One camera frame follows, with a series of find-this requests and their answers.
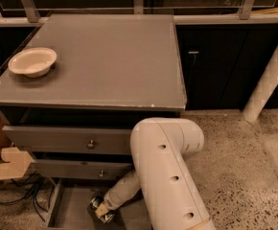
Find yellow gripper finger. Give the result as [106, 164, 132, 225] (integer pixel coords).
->
[95, 203, 109, 219]

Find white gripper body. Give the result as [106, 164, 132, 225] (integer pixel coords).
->
[104, 199, 115, 211]

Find crushed green can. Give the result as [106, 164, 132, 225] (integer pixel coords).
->
[89, 195, 115, 223]

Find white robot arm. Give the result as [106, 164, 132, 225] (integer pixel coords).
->
[90, 118, 217, 230]

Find grey bottom drawer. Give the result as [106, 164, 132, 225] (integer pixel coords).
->
[38, 179, 153, 230]

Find grey drawer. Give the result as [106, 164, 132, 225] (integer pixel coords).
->
[38, 179, 153, 230]
[32, 159, 132, 180]
[2, 107, 178, 157]

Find grey middle drawer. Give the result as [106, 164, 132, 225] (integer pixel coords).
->
[32, 159, 132, 180]

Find grey top drawer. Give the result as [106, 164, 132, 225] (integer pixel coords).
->
[2, 107, 178, 157]

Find grey drawer cabinet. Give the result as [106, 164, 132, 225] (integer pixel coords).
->
[0, 13, 188, 230]

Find dark low cabinet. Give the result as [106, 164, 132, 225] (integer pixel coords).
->
[176, 23, 278, 110]

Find blue cable on floor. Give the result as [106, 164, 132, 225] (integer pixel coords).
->
[0, 171, 56, 222]

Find metal railing frame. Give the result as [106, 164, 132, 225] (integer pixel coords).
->
[0, 0, 278, 27]

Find white angled post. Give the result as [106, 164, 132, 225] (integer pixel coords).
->
[242, 45, 278, 123]

